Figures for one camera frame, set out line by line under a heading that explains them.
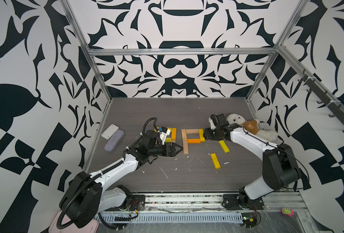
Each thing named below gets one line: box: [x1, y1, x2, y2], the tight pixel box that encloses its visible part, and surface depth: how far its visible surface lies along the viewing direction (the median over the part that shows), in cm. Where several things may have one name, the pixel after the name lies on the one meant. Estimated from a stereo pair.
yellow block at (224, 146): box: [218, 140, 230, 153], surface depth 95 cm
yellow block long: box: [210, 152, 222, 169], surface depth 89 cm
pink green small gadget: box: [280, 207, 294, 217], surface depth 71 cm
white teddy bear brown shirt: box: [226, 113, 279, 142], surface depth 96 cm
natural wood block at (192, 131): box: [186, 128, 199, 134], surface depth 102 cm
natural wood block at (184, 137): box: [181, 129, 189, 147], surface depth 98 cm
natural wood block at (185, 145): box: [182, 136, 189, 155], surface depth 96 cm
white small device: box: [101, 123, 120, 140], surface depth 101 cm
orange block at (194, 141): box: [187, 138, 201, 144], surface depth 98 cm
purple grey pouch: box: [103, 129, 125, 153], surface depth 95 cm
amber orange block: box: [171, 127, 177, 140], surface depth 101 cm
